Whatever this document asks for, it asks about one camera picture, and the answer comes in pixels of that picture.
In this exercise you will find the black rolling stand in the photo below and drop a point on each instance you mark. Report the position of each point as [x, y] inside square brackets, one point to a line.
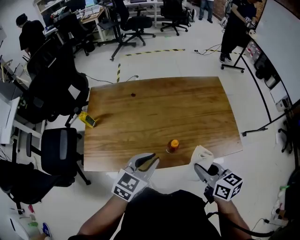
[235, 63]

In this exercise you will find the person's left forearm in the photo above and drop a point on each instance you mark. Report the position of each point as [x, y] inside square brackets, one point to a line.
[103, 216]

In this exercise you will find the black high-back office chair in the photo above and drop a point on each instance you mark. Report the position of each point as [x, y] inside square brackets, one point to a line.
[55, 86]

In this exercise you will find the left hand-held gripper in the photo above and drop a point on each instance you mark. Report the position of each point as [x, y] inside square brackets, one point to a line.
[127, 184]

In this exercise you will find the person's black clothing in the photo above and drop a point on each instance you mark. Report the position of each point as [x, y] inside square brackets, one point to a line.
[168, 215]

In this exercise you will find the green-topped spray bottle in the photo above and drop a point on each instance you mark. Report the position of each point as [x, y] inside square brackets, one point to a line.
[283, 193]

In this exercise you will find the person's right forearm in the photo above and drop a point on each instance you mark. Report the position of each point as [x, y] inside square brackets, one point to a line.
[232, 215]

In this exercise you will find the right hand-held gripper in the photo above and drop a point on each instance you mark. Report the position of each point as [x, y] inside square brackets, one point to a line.
[228, 186]

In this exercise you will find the yellow-black floor tape strip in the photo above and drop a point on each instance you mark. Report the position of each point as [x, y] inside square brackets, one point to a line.
[154, 52]
[118, 72]

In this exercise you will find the white whiteboard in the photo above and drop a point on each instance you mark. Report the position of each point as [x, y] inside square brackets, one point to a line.
[279, 42]

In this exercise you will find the black armrest office chair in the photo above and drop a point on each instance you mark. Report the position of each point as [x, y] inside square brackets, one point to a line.
[58, 150]

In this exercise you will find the white cloth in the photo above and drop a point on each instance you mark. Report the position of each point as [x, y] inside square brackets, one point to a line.
[202, 155]

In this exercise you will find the blue shoe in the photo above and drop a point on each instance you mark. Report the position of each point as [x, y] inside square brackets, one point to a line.
[47, 230]

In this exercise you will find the wooden office desk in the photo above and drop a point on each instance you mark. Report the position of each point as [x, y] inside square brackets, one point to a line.
[92, 17]

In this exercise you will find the orange-capped brown bottle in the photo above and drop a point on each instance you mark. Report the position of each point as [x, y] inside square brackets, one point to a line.
[173, 146]

